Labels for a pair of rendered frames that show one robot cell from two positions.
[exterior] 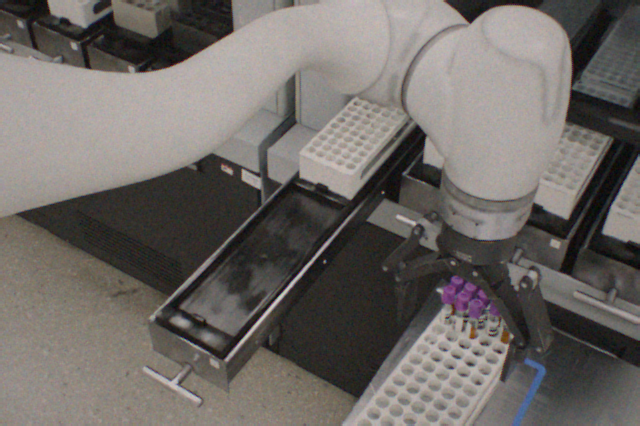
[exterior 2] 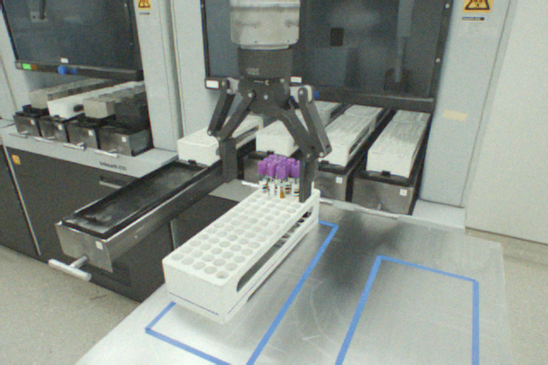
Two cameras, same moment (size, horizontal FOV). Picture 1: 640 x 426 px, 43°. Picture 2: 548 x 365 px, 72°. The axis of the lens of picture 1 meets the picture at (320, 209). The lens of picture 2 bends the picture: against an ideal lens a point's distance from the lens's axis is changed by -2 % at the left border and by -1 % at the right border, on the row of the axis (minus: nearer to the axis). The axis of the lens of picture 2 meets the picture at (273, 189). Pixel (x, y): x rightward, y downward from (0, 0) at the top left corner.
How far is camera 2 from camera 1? 51 cm
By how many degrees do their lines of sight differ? 18
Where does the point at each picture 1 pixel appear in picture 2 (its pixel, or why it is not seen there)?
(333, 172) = (197, 147)
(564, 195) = (340, 149)
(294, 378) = not seen: hidden behind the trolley
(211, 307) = (104, 216)
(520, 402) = (321, 242)
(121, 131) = not seen: outside the picture
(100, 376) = (75, 345)
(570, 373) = (355, 226)
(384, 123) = not seen: hidden behind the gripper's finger
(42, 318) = (44, 314)
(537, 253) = (330, 191)
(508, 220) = (278, 20)
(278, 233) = (160, 182)
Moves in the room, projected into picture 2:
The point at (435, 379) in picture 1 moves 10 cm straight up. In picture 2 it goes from (253, 218) to (252, 158)
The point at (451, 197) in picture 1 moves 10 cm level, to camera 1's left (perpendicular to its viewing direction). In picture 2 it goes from (235, 12) to (152, 13)
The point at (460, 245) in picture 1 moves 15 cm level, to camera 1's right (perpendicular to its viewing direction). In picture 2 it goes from (248, 61) to (362, 59)
